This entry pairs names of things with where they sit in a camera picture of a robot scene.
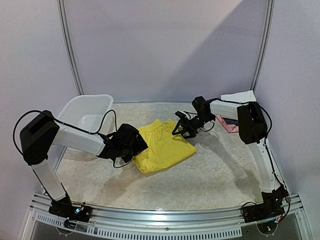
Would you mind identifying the left aluminium frame post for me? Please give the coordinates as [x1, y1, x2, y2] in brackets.
[57, 0, 85, 95]

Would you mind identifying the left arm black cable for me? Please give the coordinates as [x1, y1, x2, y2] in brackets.
[12, 108, 133, 169]

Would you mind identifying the folded pink garment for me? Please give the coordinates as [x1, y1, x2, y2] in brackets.
[216, 115, 239, 134]

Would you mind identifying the front aluminium rail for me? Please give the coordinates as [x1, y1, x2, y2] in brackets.
[21, 194, 313, 240]

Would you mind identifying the right aluminium frame post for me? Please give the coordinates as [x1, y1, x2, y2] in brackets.
[250, 0, 275, 92]

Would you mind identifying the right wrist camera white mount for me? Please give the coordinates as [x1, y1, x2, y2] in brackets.
[175, 110, 191, 120]

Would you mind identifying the folded navy blue garment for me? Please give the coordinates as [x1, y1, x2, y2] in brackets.
[224, 118, 239, 126]

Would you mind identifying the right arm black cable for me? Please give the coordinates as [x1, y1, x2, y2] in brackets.
[182, 98, 291, 201]

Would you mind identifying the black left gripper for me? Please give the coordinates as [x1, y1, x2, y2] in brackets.
[118, 134, 148, 163]

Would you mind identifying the aluminium frame post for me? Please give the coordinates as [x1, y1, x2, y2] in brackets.
[57, 0, 85, 95]
[250, 0, 275, 92]

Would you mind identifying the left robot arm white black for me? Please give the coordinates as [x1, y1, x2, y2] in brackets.
[18, 110, 148, 217]

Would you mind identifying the white t-shirt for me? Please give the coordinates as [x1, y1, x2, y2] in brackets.
[220, 90, 257, 104]

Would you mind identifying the white plastic laundry basket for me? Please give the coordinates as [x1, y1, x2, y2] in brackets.
[56, 94, 114, 135]

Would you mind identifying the yellow garment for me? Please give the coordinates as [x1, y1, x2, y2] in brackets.
[132, 119, 197, 174]

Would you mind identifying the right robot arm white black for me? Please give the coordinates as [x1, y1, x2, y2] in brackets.
[172, 96, 290, 218]

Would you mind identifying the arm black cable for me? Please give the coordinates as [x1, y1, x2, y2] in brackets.
[12, 108, 133, 169]
[182, 98, 291, 201]

